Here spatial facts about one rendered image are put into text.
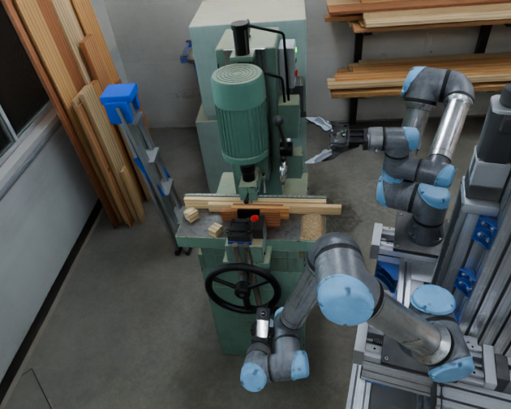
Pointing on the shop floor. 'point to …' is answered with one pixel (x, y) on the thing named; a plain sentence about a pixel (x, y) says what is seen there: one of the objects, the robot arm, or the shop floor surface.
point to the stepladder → (144, 154)
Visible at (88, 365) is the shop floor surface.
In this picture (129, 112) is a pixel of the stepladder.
